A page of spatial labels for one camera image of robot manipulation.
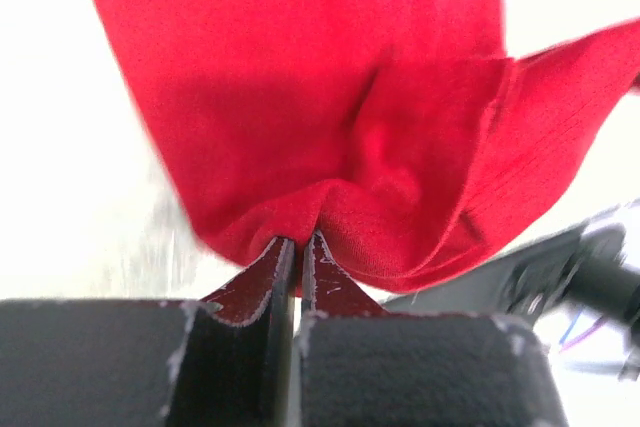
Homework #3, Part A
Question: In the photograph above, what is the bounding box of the black base beam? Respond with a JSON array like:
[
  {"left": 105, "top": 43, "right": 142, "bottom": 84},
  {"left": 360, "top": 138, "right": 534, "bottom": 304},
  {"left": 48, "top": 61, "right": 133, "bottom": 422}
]
[{"left": 383, "top": 200, "right": 639, "bottom": 326}]

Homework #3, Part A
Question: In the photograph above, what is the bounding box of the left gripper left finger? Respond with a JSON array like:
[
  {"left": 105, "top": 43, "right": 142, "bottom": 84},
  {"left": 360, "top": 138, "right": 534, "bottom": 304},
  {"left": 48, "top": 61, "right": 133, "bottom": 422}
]
[{"left": 201, "top": 237, "right": 295, "bottom": 326}]

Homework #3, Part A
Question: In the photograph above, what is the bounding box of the red t shirt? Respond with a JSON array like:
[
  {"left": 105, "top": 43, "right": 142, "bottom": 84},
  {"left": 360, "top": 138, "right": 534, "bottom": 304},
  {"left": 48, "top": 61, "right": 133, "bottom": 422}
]
[{"left": 94, "top": 0, "right": 639, "bottom": 293}]

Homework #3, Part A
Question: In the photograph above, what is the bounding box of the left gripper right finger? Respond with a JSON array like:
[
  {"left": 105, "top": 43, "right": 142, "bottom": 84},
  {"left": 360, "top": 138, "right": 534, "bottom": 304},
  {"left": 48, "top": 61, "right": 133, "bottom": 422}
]
[{"left": 301, "top": 230, "right": 390, "bottom": 317}]

